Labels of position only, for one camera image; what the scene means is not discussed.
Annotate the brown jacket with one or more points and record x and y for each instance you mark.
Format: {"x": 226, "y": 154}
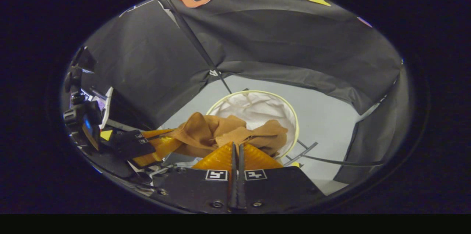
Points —
{"x": 206, "y": 134}

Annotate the white laundry hamper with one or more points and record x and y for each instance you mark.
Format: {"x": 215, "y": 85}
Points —
{"x": 265, "y": 110}

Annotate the black clothes rack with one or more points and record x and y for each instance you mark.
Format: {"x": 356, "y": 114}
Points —
{"x": 191, "y": 38}

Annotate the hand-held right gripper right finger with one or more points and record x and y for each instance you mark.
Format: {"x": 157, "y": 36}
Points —
{"x": 279, "y": 190}

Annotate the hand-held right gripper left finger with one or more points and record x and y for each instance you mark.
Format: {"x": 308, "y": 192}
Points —
{"x": 195, "y": 190}

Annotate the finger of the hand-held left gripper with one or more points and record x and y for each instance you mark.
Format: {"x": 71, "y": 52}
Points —
{"x": 127, "y": 136}
{"x": 138, "y": 149}

